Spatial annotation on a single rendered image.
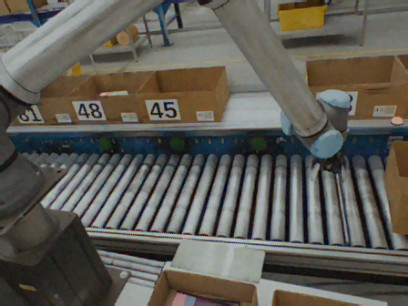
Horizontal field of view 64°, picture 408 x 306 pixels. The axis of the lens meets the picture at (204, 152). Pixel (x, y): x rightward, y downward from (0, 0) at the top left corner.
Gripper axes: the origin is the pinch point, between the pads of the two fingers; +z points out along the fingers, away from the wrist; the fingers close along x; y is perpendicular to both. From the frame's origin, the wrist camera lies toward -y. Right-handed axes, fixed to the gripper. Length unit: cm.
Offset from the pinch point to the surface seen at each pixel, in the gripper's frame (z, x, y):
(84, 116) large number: -14, -118, -29
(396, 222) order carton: 0.2, 19.4, 20.1
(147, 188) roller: 6, -75, 3
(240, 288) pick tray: -2, -26, 50
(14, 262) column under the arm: -27, -77, 66
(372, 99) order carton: -18.1, 18.3, -29.2
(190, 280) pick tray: -2, -41, 49
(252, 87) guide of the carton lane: -10, -34, -61
